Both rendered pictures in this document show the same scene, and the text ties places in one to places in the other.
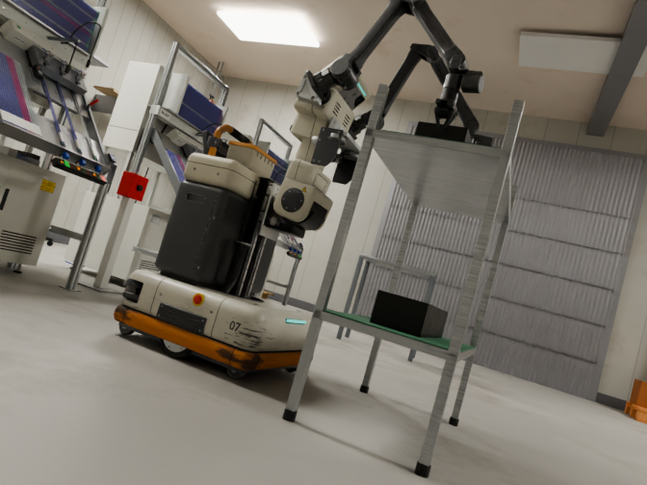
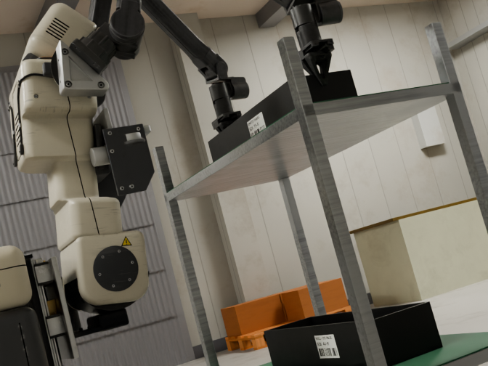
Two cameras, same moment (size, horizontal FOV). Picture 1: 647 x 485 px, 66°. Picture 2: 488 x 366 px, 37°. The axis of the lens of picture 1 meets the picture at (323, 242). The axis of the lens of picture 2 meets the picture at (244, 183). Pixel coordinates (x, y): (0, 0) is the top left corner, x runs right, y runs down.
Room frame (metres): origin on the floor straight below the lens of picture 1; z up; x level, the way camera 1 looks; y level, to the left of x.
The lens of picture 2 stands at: (0.71, 1.22, 0.63)
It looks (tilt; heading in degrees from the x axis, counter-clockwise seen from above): 7 degrees up; 310
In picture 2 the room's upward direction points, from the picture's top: 15 degrees counter-clockwise
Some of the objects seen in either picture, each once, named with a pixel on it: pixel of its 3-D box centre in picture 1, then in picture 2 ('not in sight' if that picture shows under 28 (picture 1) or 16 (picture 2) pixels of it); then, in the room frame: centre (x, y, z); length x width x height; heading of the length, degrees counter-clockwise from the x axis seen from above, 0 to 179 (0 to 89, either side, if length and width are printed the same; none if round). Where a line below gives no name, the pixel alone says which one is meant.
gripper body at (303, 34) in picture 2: (448, 100); (309, 41); (1.66, -0.28, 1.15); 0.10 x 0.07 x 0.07; 157
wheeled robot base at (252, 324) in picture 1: (224, 319); not in sight; (2.23, 0.32, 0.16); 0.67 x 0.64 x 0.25; 67
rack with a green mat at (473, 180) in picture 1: (424, 279); (328, 285); (1.90, -0.41, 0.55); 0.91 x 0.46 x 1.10; 158
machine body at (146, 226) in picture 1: (136, 245); not in sight; (4.13, 1.47, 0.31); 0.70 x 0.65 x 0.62; 158
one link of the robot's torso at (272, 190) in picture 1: (297, 217); (86, 299); (2.22, 0.14, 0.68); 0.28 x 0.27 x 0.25; 157
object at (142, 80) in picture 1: (125, 174); not in sight; (4.26, 1.78, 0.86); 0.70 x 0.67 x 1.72; 158
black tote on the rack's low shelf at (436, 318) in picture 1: (413, 317); (343, 338); (1.90, -0.41, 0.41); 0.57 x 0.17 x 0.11; 158
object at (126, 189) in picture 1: (117, 231); not in sight; (3.29, 1.31, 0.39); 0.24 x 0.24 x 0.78; 68
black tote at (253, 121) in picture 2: (449, 166); (276, 128); (1.92, -0.39, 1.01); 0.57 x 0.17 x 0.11; 157
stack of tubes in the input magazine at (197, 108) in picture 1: (196, 112); not in sight; (4.14, 1.33, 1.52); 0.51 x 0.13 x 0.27; 158
